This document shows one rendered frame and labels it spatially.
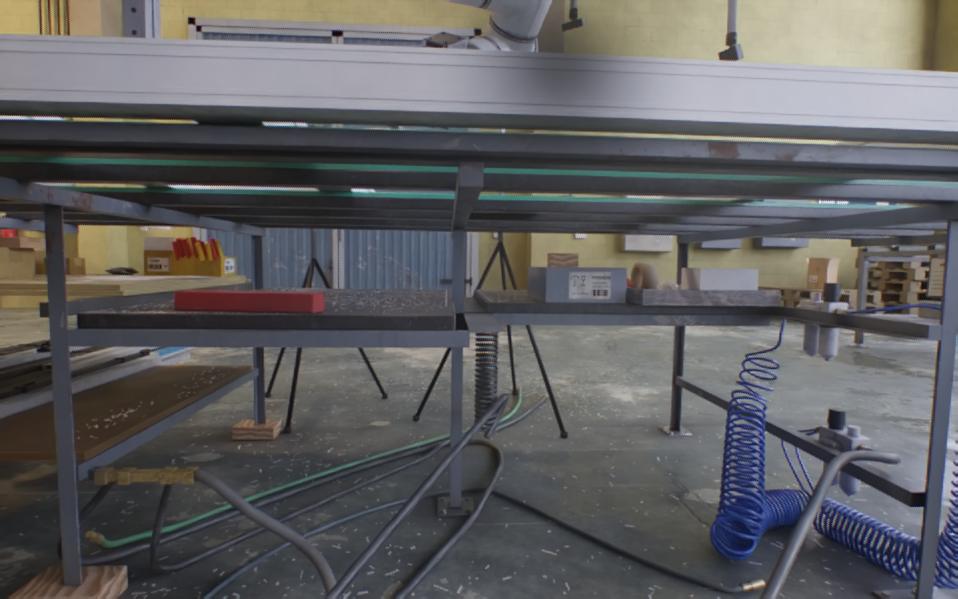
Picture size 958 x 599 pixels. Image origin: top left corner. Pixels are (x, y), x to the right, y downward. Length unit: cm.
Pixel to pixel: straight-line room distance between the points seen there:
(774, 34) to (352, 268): 717
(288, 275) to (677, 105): 699
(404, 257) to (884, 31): 806
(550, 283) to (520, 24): 70
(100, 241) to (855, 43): 1125
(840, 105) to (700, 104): 17
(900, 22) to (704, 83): 997
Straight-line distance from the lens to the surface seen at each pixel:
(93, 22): 872
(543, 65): 61
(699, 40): 871
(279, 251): 746
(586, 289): 138
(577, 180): 89
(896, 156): 85
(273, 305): 107
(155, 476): 125
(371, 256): 716
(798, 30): 955
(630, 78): 64
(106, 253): 813
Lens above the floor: 69
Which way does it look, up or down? 4 degrees down
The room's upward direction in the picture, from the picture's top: 1 degrees clockwise
